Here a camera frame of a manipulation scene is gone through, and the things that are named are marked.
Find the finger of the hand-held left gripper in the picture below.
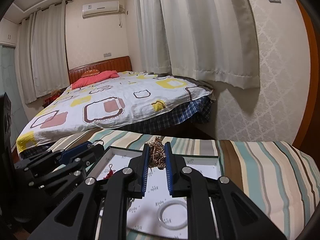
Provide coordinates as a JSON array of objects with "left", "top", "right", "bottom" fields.
[
  {"left": 14, "top": 141, "right": 95, "bottom": 172},
  {"left": 28, "top": 145, "right": 105, "bottom": 191}
]

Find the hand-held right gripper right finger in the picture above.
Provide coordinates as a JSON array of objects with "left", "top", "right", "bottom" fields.
[{"left": 164, "top": 141, "right": 288, "bottom": 240}]

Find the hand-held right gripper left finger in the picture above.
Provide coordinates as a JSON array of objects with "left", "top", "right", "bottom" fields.
[{"left": 26, "top": 144, "right": 151, "bottom": 240}]

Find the dark green jewelry box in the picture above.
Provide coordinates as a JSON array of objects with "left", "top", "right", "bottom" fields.
[{"left": 87, "top": 145, "right": 223, "bottom": 240}]

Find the red tassel charm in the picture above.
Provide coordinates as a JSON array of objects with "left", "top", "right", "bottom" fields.
[{"left": 103, "top": 164, "right": 117, "bottom": 180}]

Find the white jade bangle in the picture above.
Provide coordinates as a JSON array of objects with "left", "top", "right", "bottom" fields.
[{"left": 157, "top": 200, "right": 188, "bottom": 229}]

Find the bed with patterned sheet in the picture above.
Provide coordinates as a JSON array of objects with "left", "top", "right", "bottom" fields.
[{"left": 16, "top": 70, "right": 214, "bottom": 154}]

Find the red pillow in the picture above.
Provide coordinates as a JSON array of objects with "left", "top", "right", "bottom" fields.
[{"left": 71, "top": 70, "right": 119, "bottom": 90}]

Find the black speaker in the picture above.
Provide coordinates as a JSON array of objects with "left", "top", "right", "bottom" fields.
[{"left": 0, "top": 92, "right": 12, "bottom": 158}]

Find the orange cushion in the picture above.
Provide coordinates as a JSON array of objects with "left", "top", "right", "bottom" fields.
[{"left": 82, "top": 68, "right": 100, "bottom": 78}]

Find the wooden headboard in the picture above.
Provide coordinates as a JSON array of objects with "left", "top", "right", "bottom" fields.
[{"left": 68, "top": 56, "right": 132, "bottom": 85}]

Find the white striped curtain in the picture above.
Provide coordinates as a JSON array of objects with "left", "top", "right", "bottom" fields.
[{"left": 15, "top": 1, "right": 71, "bottom": 104}]

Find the white wardrobe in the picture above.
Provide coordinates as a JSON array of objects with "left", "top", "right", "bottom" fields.
[{"left": 0, "top": 19, "right": 29, "bottom": 130}]

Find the white air conditioner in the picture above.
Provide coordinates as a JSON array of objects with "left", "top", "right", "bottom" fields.
[{"left": 82, "top": 1, "right": 120, "bottom": 19}]

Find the cream curtain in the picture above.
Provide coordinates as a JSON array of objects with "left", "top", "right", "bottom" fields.
[{"left": 134, "top": 0, "right": 261, "bottom": 89}]

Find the dark curtain rod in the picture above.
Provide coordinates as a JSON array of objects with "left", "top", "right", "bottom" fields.
[{"left": 18, "top": 0, "right": 73, "bottom": 26}]

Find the wooden door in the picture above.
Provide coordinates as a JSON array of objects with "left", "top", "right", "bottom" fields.
[{"left": 291, "top": 0, "right": 318, "bottom": 145}]

